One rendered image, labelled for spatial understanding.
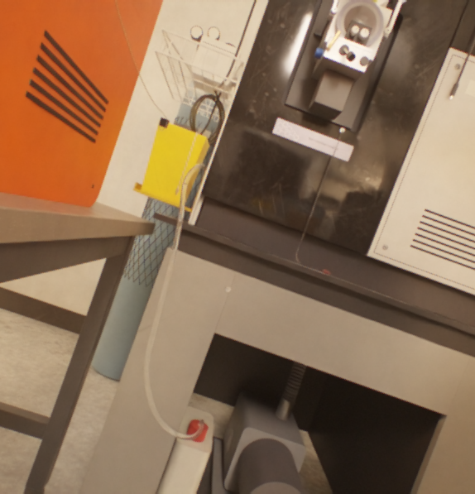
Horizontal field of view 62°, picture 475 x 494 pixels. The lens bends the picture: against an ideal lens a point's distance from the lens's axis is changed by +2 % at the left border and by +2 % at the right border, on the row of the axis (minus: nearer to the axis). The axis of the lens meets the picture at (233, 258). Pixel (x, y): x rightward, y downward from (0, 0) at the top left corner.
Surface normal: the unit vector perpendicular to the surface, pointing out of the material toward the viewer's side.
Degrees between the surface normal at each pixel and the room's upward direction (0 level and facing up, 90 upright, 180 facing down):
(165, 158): 93
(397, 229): 90
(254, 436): 90
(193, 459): 90
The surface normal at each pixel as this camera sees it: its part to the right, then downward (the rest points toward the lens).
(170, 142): -0.01, 0.11
